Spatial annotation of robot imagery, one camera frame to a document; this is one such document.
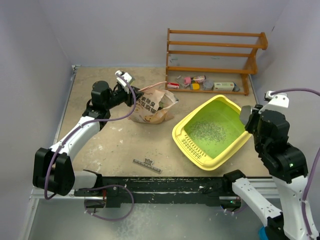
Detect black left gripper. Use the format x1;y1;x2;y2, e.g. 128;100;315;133
104;85;144;110

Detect silver metal scoop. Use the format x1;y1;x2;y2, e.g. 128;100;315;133
239;105;253;126

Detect pink cat litter bag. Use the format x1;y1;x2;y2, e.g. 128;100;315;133
128;81;179;125

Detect white bag sealing clip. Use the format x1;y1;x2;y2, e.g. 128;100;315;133
132;158;162;174

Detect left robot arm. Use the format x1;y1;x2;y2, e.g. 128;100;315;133
32;81;143;200

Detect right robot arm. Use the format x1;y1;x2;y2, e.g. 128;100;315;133
222;104;320;240

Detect red white staples box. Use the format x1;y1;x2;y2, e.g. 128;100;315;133
167;82;180;89

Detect yellow green litter box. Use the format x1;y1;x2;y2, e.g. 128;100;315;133
172;94;251;171

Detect green litter pellets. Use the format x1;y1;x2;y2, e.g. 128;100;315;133
187;121;226;142

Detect pale green box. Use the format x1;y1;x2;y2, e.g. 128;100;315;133
213;82;235;92

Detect yellow grey eraser block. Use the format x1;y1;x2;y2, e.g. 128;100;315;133
190;83;200;91

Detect pink patterned bottle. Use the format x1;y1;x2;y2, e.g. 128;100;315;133
183;75;206;85

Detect blue dustpan with brush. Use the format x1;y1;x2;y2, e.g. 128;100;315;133
258;226;268;240

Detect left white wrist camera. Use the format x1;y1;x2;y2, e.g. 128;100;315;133
115;70;135;94

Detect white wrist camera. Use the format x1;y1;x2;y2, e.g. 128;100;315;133
115;70;135;94
258;90;289;114

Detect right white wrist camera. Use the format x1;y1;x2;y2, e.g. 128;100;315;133
258;90;289;114

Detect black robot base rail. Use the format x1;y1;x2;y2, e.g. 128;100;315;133
74;176;243;211

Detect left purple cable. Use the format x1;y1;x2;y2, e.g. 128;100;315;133
43;73;137;222

